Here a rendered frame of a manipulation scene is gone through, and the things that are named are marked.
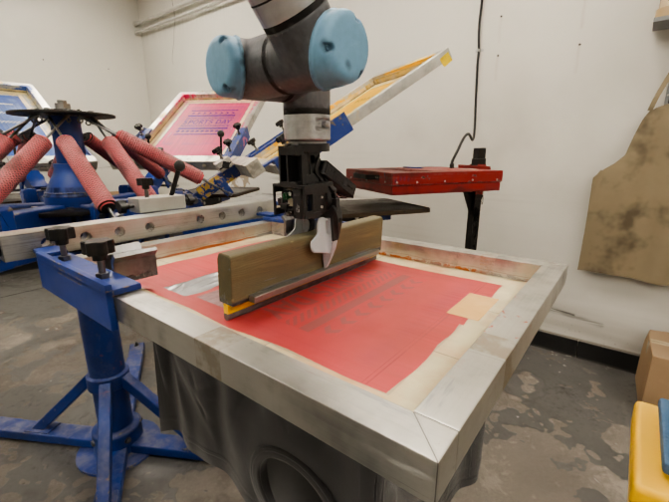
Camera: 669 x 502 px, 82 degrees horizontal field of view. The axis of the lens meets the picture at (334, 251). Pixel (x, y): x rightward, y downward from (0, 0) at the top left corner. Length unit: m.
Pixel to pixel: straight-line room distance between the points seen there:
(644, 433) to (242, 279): 0.47
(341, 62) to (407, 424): 0.35
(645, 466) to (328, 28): 0.47
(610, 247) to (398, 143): 1.43
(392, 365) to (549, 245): 2.18
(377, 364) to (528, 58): 2.31
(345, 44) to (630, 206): 2.14
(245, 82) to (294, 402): 0.39
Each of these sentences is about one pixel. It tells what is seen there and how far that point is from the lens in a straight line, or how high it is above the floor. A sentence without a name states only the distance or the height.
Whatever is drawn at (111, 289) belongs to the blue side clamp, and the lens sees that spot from 0.62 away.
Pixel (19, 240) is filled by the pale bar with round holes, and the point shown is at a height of 1.03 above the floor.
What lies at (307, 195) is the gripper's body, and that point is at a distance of 0.61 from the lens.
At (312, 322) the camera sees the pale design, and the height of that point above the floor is 0.95.
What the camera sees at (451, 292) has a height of 0.95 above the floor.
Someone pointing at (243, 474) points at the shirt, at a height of 0.71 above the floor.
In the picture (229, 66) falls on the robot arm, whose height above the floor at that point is 1.29.
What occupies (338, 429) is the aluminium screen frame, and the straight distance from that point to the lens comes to 0.34.
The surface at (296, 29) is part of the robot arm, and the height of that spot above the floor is 1.31.
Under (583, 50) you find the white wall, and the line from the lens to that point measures 2.57.
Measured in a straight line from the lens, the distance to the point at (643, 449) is 0.43.
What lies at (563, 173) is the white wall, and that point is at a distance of 2.52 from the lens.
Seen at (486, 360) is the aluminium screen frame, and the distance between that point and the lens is 0.42.
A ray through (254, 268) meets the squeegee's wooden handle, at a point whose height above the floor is 1.03.
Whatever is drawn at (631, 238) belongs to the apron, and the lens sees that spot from 2.48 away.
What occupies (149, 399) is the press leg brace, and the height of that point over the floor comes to 0.25.
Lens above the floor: 1.19
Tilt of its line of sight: 15 degrees down
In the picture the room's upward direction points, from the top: straight up
